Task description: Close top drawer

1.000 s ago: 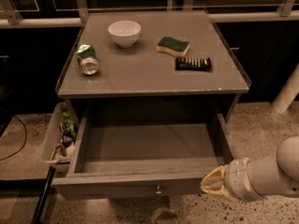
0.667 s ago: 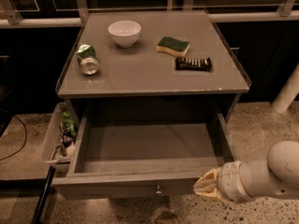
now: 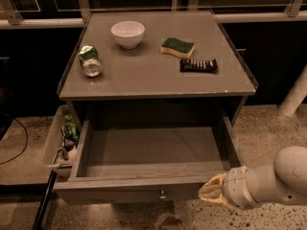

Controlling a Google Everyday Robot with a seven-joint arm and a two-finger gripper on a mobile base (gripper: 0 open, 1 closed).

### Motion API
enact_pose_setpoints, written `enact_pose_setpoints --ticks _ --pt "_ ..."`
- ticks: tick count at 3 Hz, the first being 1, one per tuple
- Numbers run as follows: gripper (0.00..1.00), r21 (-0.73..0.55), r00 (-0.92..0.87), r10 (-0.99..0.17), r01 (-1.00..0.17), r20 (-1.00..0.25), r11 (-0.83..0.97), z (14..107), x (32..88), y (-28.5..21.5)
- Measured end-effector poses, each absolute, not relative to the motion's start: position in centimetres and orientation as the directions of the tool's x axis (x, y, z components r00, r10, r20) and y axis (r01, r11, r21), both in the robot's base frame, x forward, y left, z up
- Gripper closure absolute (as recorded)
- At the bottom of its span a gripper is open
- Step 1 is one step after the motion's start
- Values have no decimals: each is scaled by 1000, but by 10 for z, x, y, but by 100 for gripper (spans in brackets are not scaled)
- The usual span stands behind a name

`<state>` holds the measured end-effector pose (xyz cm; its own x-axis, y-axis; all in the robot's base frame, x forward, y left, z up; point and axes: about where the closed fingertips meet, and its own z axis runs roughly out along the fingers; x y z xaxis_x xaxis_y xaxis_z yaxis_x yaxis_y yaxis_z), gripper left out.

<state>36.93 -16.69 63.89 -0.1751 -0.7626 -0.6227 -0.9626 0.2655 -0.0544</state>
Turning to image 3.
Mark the white ceramic bowl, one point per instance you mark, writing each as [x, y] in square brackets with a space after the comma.
[128, 34]

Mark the grey drawer cabinet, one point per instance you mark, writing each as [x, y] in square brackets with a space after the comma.
[144, 72]

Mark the green yellow sponge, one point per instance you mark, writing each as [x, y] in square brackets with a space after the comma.
[177, 48]

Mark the clear plastic storage bin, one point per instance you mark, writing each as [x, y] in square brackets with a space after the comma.
[60, 149]

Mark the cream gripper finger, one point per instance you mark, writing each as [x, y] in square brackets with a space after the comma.
[220, 201]
[213, 188]

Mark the grey top drawer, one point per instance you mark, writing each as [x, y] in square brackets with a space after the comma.
[148, 164]

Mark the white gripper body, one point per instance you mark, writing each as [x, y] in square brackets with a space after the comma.
[234, 186]

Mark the black bar on floor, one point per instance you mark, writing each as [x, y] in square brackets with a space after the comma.
[44, 201]

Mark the black snack bar wrapper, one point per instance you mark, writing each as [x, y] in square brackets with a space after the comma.
[198, 66]

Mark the metal railing frame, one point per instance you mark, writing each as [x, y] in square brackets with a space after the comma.
[75, 13]

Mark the green soda can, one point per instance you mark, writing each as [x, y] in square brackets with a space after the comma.
[89, 61]

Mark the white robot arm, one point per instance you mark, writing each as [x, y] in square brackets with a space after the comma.
[272, 153]

